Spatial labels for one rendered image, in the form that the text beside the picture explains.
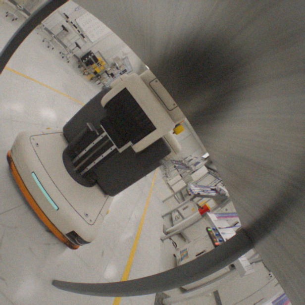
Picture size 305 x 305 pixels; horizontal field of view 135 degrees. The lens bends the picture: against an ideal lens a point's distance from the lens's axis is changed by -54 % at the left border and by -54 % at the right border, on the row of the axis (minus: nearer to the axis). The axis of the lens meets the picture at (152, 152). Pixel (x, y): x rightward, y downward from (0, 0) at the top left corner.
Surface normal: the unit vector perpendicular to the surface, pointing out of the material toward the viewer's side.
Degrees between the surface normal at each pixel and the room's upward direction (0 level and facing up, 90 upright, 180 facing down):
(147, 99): 98
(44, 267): 0
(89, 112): 90
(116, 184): 90
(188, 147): 90
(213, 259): 90
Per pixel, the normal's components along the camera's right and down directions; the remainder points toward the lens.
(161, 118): -0.09, 0.26
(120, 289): -0.58, -0.80
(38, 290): 0.81, -0.58
